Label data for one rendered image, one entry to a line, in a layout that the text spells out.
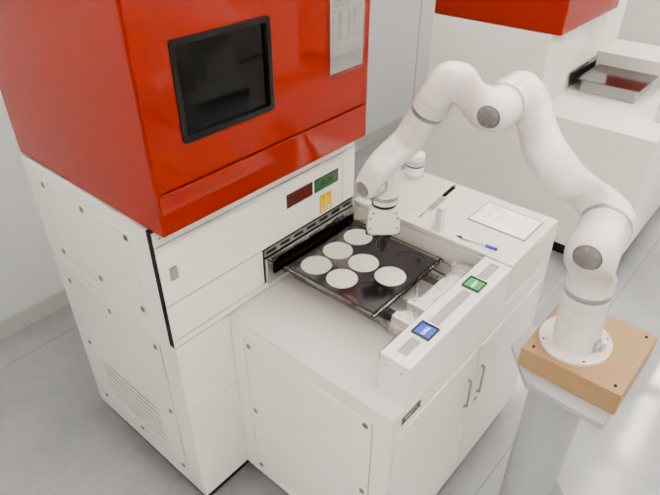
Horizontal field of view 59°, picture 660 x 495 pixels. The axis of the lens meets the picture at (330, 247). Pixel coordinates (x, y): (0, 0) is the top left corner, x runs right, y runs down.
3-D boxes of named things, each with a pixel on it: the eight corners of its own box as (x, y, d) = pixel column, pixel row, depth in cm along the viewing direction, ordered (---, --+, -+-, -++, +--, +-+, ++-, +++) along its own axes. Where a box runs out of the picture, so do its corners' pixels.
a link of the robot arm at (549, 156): (588, 271, 141) (608, 238, 152) (634, 254, 132) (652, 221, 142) (467, 103, 138) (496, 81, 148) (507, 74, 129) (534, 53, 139)
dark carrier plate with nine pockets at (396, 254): (288, 267, 188) (288, 265, 188) (355, 224, 210) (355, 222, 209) (373, 313, 170) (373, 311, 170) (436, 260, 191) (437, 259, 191)
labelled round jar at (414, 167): (401, 176, 224) (403, 153, 219) (412, 170, 229) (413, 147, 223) (416, 182, 221) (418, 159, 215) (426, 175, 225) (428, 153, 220)
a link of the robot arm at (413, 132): (414, 135, 143) (366, 209, 166) (450, 116, 153) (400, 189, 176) (389, 110, 145) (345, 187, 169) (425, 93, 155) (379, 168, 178)
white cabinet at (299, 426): (248, 473, 228) (227, 316, 181) (393, 341, 288) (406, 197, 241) (380, 585, 193) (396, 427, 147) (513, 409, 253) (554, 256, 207)
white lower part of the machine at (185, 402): (103, 411, 253) (52, 257, 206) (245, 314, 304) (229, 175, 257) (208, 511, 215) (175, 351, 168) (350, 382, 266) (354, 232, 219)
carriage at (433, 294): (388, 331, 170) (389, 324, 168) (454, 273, 193) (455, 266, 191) (411, 344, 166) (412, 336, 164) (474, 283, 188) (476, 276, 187)
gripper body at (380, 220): (368, 205, 173) (366, 237, 179) (403, 205, 173) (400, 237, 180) (366, 193, 179) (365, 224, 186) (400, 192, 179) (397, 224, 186)
